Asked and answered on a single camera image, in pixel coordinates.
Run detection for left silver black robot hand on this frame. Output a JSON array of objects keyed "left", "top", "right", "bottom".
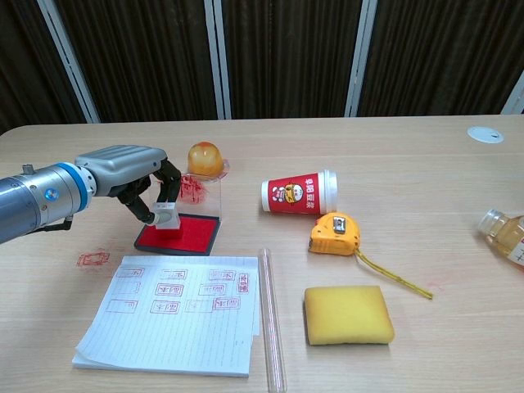
[{"left": 75, "top": 145, "right": 182, "bottom": 228}]

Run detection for small red stamp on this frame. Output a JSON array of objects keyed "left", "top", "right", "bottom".
[{"left": 151, "top": 200, "right": 181, "bottom": 231}]

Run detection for red ink pad clear lid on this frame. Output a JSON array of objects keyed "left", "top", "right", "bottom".
[{"left": 133, "top": 173, "right": 224, "bottom": 256}]

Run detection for orange jelly cup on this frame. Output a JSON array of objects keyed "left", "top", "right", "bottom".
[{"left": 187, "top": 140, "right": 232, "bottom": 178}]

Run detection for white lined stamped notepad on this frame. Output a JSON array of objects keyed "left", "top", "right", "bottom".
[{"left": 72, "top": 255, "right": 262, "bottom": 377}]

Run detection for red paper cup white lid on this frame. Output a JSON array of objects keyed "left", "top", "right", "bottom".
[{"left": 260, "top": 169, "right": 339, "bottom": 215}]

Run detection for clear glass test tube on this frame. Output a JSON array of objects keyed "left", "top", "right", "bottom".
[{"left": 258, "top": 247, "right": 287, "bottom": 393}]

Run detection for yellow tape measure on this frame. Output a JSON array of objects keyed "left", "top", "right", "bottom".
[{"left": 308, "top": 211, "right": 434, "bottom": 300}]

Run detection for yellow sponge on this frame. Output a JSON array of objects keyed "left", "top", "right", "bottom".
[{"left": 303, "top": 285, "right": 396, "bottom": 347}]

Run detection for tea bottle white cap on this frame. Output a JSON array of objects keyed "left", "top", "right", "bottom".
[{"left": 477, "top": 209, "right": 524, "bottom": 271}]

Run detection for white aluminium partition post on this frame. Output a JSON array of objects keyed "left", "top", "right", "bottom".
[
  {"left": 37, "top": 0, "right": 102, "bottom": 124},
  {"left": 204, "top": 0, "right": 233, "bottom": 120},
  {"left": 500, "top": 70, "right": 524, "bottom": 115},
  {"left": 344, "top": 0, "right": 378, "bottom": 118}
]

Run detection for white cable grommet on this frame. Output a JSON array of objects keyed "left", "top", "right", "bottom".
[{"left": 467, "top": 125, "right": 505, "bottom": 144}]

